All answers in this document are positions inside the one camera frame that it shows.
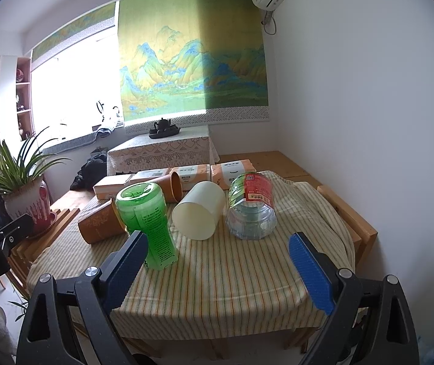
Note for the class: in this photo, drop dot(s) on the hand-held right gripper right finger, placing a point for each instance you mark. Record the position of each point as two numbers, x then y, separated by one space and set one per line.
310 270

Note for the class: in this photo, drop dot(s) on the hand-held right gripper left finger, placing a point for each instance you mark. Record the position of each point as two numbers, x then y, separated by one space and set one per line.
124 273

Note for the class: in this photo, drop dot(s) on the white cup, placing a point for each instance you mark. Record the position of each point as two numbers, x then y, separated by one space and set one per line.
198 213

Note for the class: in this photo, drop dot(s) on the brown paper cup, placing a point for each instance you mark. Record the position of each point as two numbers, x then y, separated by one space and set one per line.
177 186
101 224

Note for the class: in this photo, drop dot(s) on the potted spider plant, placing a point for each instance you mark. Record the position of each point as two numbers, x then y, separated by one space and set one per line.
23 201

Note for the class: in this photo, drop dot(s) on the wooden slatted chair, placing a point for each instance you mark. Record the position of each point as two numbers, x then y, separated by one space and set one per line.
53 224

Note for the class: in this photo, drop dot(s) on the green plastic bottle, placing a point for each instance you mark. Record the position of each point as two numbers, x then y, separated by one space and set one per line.
150 220

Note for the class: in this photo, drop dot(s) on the striped tablecloth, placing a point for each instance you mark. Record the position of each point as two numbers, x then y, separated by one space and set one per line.
239 273

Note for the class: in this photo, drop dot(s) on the tissue pack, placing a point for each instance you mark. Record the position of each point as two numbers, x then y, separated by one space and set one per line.
108 188
148 176
196 175
232 173

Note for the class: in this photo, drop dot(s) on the clear bottle with red label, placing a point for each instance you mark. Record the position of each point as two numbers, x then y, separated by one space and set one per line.
251 205

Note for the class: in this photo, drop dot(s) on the black bag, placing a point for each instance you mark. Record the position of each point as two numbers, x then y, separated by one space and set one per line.
89 171

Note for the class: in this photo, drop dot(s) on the lace-covered table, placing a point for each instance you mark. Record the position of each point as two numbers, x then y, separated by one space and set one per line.
160 156

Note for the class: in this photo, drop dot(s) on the grey towel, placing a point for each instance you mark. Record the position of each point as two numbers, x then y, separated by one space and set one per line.
107 128

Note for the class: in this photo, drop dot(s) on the dark teapot ornament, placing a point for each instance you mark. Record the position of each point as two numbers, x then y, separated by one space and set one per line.
163 128

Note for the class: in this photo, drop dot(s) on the landscape printed valance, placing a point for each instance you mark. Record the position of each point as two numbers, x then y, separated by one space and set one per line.
76 26

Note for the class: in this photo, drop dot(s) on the landscape painted roller blind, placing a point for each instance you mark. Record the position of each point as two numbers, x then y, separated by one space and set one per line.
190 57

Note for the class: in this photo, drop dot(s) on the white wall shelf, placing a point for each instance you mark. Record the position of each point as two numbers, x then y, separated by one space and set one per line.
19 95

